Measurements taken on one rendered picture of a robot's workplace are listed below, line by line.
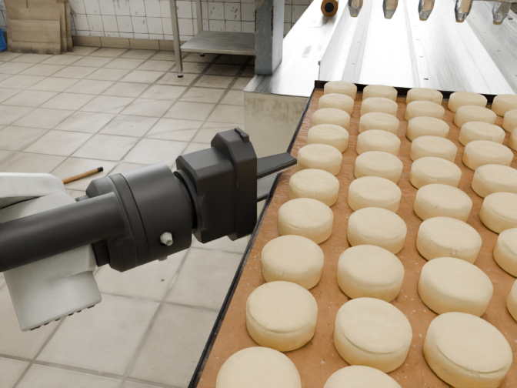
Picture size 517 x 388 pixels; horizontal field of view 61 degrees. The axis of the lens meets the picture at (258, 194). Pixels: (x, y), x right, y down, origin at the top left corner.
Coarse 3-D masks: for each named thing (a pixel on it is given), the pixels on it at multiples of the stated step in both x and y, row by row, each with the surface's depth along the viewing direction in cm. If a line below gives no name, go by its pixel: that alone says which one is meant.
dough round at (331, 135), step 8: (312, 128) 54; (320, 128) 54; (328, 128) 54; (336, 128) 54; (312, 136) 53; (320, 136) 52; (328, 136) 52; (336, 136) 52; (344, 136) 52; (328, 144) 51; (336, 144) 52; (344, 144) 52
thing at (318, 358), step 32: (320, 96) 69; (352, 128) 59; (352, 160) 51; (512, 160) 51; (288, 192) 46; (416, 192) 46; (416, 224) 41; (480, 224) 41; (256, 256) 37; (416, 256) 37; (480, 256) 37; (256, 288) 34; (320, 288) 34; (416, 288) 34; (224, 320) 32; (320, 320) 32; (416, 320) 32; (512, 320) 32; (224, 352) 29; (288, 352) 29; (320, 352) 29; (416, 352) 29; (512, 352) 29; (320, 384) 27; (416, 384) 27; (448, 384) 27; (512, 384) 27
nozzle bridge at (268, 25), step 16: (256, 0) 89; (272, 0) 88; (480, 0) 73; (496, 0) 73; (512, 0) 72; (256, 16) 90; (272, 16) 90; (256, 32) 92; (272, 32) 91; (256, 48) 94; (272, 48) 93; (256, 64) 96; (272, 64) 95
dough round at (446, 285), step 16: (432, 272) 33; (448, 272) 33; (464, 272) 33; (480, 272) 33; (432, 288) 32; (448, 288) 32; (464, 288) 32; (480, 288) 32; (432, 304) 32; (448, 304) 31; (464, 304) 30; (480, 304) 31
